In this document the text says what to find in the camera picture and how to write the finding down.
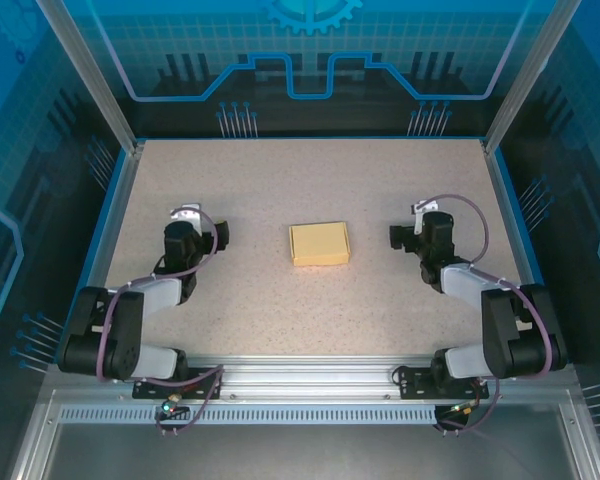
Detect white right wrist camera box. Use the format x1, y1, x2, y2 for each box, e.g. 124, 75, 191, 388
412, 198, 441, 235

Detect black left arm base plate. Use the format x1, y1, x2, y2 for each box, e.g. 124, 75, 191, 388
131, 366, 225, 402

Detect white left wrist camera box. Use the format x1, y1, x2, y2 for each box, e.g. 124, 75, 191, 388
168, 201, 203, 234

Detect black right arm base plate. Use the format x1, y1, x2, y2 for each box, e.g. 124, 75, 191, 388
395, 366, 491, 401

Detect yellow paper box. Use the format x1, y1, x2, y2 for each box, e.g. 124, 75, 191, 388
287, 220, 352, 268

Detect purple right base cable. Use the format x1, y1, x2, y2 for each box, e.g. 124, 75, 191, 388
432, 377, 499, 437

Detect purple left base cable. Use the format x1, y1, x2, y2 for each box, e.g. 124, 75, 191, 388
154, 368, 226, 437

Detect aluminium mounting rail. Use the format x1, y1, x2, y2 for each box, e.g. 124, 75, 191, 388
47, 353, 579, 402

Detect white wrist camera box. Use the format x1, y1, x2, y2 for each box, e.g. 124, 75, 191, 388
168, 201, 203, 234
412, 198, 441, 235

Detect metal tray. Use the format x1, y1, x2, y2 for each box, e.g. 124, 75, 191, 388
7, 389, 600, 480

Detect blue circuit print back panel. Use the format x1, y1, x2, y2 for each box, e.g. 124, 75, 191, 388
64, 0, 536, 140

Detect aluminium frame post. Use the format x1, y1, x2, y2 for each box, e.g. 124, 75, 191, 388
481, 0, 584, 157
33, 0, 147, 157

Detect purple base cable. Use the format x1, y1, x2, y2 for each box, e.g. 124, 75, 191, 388
154, 368, 226, 437
432, 377, 499, 437

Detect slotted cable duct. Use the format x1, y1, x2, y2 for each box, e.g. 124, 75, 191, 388
58, 405, 440, 425

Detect blue circuit print side panel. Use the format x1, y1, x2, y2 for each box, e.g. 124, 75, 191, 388
494, 0, 600, 480
0, 0, 131, 480

